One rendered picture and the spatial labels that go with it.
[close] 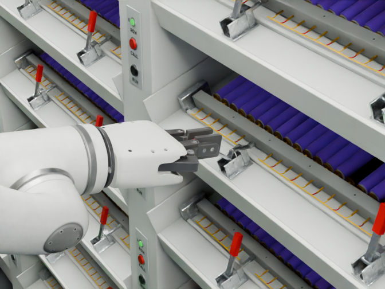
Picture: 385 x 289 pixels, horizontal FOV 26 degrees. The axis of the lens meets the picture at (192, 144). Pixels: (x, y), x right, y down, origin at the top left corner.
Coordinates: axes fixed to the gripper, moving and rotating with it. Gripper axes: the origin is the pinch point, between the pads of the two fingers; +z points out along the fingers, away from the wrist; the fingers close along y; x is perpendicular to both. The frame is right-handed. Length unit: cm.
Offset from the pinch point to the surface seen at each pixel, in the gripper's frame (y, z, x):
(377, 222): 26.5, 5.3, 2.0
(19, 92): -79, 9, -25
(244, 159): 0.9, 6.9, -2.9
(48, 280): -85, 23, -81
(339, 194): 16.5, 9.5, -0.5
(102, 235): -44, 13, -42
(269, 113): -2.8, 13.1, 1.7
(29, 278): -88, 19, -81
